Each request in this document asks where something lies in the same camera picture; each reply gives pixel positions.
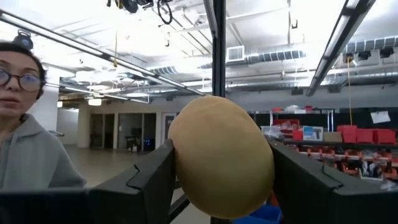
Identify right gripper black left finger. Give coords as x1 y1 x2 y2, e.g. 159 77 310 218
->
90 139 178 224

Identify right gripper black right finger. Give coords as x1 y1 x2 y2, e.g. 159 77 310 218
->
269 139 336 224

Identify brown kiwi fruit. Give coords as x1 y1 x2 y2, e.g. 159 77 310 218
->
167 95 276 220

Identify blue plastic bin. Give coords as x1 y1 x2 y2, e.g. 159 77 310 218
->
231 203 283 224

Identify storage rack with red bins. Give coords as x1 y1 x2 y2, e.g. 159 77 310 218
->
248 105 398 190

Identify white paper sheet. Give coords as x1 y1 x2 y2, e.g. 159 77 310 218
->
369 110 392 124

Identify person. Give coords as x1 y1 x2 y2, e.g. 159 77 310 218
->
0 42 87 191

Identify long ceiling light fixture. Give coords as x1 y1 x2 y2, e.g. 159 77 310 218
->
306 0 377 97

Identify person's glasses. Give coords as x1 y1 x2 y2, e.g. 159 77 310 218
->
0 68 44 93

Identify yellow hanging cable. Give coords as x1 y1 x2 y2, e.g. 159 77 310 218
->
346 55 354 126

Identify silver ceiling air duct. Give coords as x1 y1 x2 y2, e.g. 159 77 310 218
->
149 35 398 77

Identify black hanging cable loop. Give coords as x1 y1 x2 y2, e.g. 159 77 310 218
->
156 0 174 26

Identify black ceiling cable reel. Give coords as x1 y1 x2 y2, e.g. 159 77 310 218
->
107 0 155 15

